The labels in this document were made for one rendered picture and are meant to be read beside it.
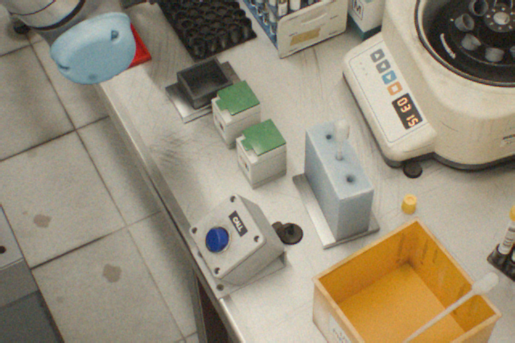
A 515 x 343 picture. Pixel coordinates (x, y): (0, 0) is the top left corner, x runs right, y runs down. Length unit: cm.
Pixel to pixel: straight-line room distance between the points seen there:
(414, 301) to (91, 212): 123
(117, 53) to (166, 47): 40
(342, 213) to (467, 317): 17
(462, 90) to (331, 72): 21
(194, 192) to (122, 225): 102
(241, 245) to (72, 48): 29
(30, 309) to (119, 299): 93
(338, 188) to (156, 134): 28
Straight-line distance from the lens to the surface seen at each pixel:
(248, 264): 104
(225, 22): 127
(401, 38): 115
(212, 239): 103
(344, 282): 102
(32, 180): 226
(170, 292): 206
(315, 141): 106
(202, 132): 119
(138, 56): 127
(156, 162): 117
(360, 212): 106
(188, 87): 119
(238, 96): 114
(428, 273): 106
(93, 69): 89
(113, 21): 87
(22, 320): 116
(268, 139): 110
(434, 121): 112
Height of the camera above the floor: 184
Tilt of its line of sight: 57 degrees down
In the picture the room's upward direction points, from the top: 2 degrees counter-clockwise
